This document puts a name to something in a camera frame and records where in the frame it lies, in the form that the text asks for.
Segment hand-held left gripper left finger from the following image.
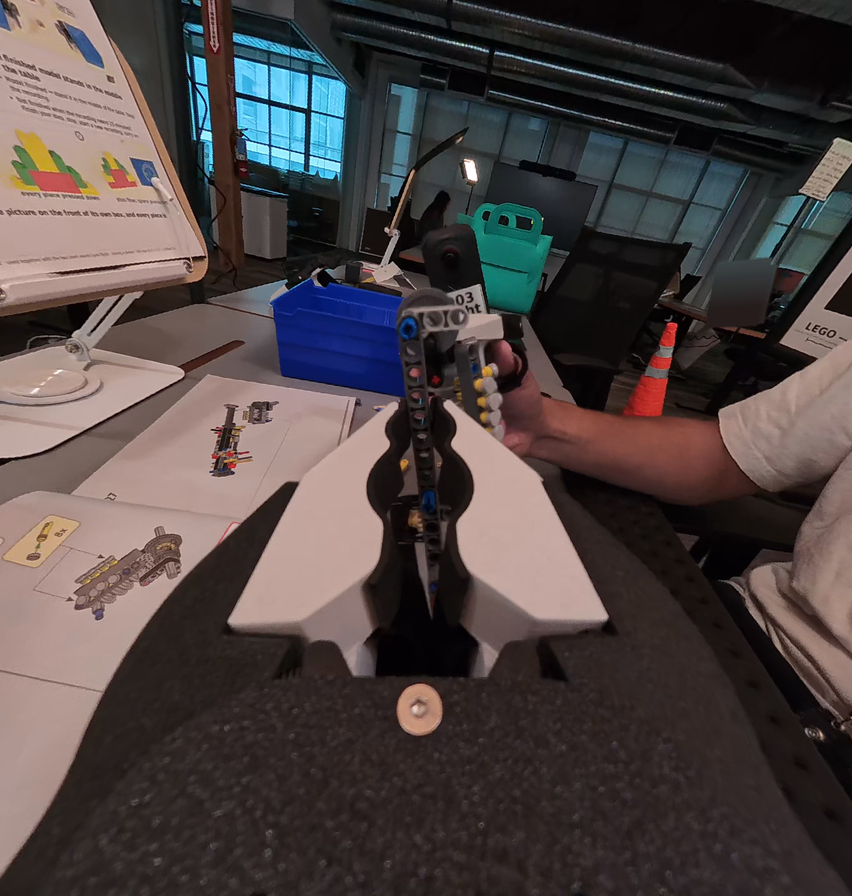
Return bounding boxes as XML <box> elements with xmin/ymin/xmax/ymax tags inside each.
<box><xmin>229</xmin><ymin>400</ymin><xmax>402</xmax><ymax>677</ymax></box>

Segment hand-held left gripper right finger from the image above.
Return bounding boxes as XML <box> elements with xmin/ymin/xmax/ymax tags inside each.
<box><xmin>443</xmin><ymin>399</ymin><xmax>610</xmax><ymax>678</ymax></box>

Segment brick-built engine block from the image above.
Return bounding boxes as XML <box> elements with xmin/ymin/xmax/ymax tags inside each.
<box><xmin>454</xmin><ymin>336</ymin><xmax>509</xmax><ymax>442</ymax></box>

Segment brick-built car chassis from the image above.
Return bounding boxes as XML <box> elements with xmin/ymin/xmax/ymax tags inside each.
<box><xmin>396</xmin><ymin>288</ymin><xmax>470</xmax><ymax>620</ymax></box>

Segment person's right forearm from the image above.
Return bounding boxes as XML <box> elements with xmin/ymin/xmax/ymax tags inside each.
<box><xmin>538</xmin><ymin>395</ymin><xmax>759</xmax><ymax>505</ymax></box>

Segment person's right hand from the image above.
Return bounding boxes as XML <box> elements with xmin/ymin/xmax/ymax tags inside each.
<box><xmin>491</xmin><ymin>339</ymin><xmax>552</xmax><ymax>457</ymax></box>

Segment teal tote bag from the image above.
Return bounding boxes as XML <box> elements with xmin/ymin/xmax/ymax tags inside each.
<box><xmin>468</xmin><ymin>202</ymin><xmax>554</xmax><ymax>315</ymax></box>

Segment black monitor screen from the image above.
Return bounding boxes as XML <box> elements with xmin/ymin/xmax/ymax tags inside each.
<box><xmin>485</xmin><ymin>161</ymin><xmax>598</xmax><ymax>253</ymax></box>

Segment black perforated pad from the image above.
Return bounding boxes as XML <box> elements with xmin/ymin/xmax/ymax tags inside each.
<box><xmin>559</xmin><ymin>476</ymin><xmax>852</xmax><ymax>896</ymax></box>

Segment black mesh office chair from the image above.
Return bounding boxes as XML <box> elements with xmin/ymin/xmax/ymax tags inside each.
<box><xmin>531</xmin><ymin>225</ymin><xmax>693</xmax><ymax>410</ymax></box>

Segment building instruction booklet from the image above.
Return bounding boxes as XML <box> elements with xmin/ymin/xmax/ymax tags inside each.
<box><xmin>0</xmin><ymin>374</ymin><xmax>357</xmax><ymax>862</ymax></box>

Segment blue plastic bin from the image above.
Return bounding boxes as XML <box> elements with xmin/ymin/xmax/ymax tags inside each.
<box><xmin>271</xmin><ymin>276</ymin><xmax>407</xmax><ymax>398</ymax></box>

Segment orange traffic cone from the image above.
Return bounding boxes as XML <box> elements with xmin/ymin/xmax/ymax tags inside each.
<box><xmin>622</xmin><ymin>322</ymin><xmax>679</xmax><ymax>417</ymax></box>

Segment white cabinet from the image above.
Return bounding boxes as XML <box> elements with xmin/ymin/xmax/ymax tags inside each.
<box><xmin>240</xmin><ymin>189</ymin><xmax>289</xmax><ymax>261</ymax></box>

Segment person's dark trousers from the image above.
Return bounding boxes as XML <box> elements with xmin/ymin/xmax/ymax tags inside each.
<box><xmin>713</xmin><ymin>581</ymin><xmax>852</xmax><ymax>771</ymax></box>

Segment instruction sheet on stand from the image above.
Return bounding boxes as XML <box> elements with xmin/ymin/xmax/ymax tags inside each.
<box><xmin>0</xmin><ymin>0</ymin><xmax>209</xmax><ymax>319</ymax></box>

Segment white floor sign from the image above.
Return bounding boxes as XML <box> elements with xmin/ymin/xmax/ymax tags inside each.
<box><xmin>779</xmin><ymin>217</ymin><xmax>852</xmax><ymax>361</ymax></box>

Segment hanging paper note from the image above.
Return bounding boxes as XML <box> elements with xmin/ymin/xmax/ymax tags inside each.
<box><xmin>798</xmin><ymin>136</ymin><xmax>852</xmax><ymax>203</ymax></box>

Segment laminated instruction sheet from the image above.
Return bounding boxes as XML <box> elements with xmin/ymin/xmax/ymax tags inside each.
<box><xmin>0</xmin><ymin>0</ymin><xmax>196</xmax><ymax>309</ymax></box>

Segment wooden post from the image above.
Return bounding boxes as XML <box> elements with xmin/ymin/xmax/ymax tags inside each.
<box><xmin>202</xmin><ymin>0</ymin><xmax>246</xmax><ymax>270</ymax></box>

